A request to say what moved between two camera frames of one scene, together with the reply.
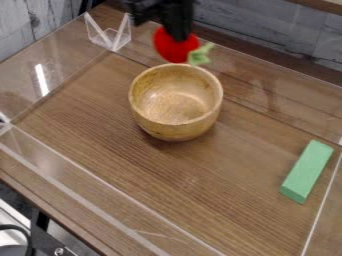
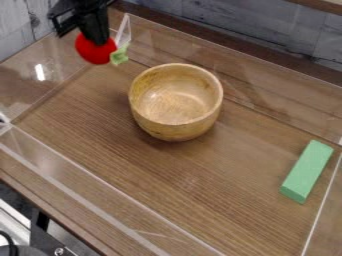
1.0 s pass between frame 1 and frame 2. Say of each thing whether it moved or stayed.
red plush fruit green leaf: moved
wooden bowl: stayed
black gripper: moved
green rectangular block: stayed
